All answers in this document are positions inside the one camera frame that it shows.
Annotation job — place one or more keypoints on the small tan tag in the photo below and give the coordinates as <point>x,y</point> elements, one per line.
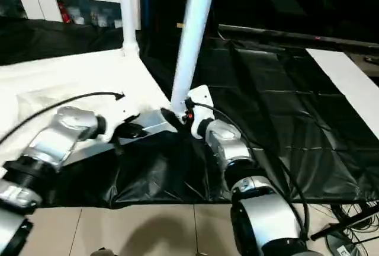
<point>180,25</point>

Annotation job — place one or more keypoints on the small bottles behind glass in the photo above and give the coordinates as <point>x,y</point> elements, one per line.
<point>89,14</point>

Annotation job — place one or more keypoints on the white plastic table top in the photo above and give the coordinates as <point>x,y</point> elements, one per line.
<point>59,78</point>

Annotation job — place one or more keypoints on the white plastic table leg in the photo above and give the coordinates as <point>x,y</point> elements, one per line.
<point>127,7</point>
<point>192,31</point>

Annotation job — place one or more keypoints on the black plastic mat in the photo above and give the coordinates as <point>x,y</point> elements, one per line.
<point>284,137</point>

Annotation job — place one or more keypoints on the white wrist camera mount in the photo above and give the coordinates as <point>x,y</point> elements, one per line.
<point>200,102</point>
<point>121,117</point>

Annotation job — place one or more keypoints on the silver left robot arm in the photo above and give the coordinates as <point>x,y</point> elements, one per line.
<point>53,143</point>

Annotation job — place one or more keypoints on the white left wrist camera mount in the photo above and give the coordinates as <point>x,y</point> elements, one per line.
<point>121,117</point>

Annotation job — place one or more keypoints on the dark metal rail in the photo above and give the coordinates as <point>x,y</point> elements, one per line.
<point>296,34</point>

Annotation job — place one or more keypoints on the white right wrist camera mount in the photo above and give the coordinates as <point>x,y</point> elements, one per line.
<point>200,102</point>

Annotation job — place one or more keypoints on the dark left robot foot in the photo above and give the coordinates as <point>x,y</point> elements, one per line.
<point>102,253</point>

